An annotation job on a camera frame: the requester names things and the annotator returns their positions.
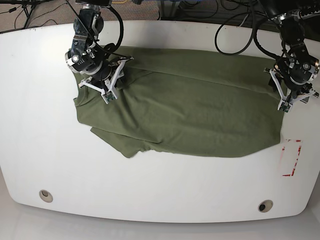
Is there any red tape rectangle marking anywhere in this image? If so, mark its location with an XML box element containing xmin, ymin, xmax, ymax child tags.
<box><xmin>279</xmin><ymin>139</ymin><xmax>303</xmax><ymax>177</ymax></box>

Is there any black tripod stand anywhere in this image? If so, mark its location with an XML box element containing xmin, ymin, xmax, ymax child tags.
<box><xmin>0</xmin><ymin>0</ymin><xmax>51</xmax><ymax>31</ymax></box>

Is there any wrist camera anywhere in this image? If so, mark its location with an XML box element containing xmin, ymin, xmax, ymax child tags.
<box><xmin>277</xmin><ymin>100</ymin><xmax>292</xmax><ymax>113</ymax></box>
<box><xmin>101</xmin><ymin>91</ymin><xmax>117</xmax><ymax>104</ymax></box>

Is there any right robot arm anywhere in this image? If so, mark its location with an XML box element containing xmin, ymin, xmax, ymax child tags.
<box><xmin>65</xmin><ymin>0</ymin><xmax>133</xmax><ymax>103</ymax></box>

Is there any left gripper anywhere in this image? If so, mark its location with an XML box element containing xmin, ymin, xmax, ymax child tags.
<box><xmin>264</xmin><ymin>68</ymin><xmax>320</xmax><ymax>105</ymax></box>

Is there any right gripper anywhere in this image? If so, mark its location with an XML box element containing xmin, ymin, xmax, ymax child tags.
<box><xmin>78</xmin><ymin>56</ymin><xmax>134</xmax><ymax>97</ymax></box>

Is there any white power strip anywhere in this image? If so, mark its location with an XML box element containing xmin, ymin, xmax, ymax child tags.
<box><xmin>298</xmin><ymin>3</ymin><xmax>320</xmax><ymax>20</ymax></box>

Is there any right table cable grommet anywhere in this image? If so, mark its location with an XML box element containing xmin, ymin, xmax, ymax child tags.
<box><xmin>258</xmin><ymin>199</ymin><xmax>274</xmax><ymax>213</ymax></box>

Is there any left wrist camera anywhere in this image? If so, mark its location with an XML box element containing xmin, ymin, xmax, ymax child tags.
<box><xmin>277</xmin><ymin>100</ymin><xmax>292</xmax><ymax>113</ymax></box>

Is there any table cable grommet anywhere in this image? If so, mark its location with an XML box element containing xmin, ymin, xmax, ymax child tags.
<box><xmin>39</xmin><ymin>190</ymin><xmax>53</xmax><ymax>203</ymax></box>
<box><xmin>258</xmin><ymin>199</ymin><xmax>274</xmax><ymax>213</ymax></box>

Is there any olive green t-shirt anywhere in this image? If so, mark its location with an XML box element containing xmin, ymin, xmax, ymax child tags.
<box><xmin>74</xmin><ymin>46</ymin><xmax>284</xmax><ymax>158</ymax></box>

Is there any left table cable grommet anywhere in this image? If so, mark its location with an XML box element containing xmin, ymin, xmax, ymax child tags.
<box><xmin>39</xmin><ymin>190</ymin><xmax>53</xmax><ymax>203</ymax></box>

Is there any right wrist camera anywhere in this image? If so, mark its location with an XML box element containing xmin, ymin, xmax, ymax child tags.
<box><xmin>101</xmin><ymin>91</ymin><xmax>117</xmax><ymax>104</ymax></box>

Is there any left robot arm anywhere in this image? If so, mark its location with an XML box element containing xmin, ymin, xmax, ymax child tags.
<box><xmin>236</xmin><ymin>0</ymin><xmax>320</xmax><ymax>112</ymax></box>

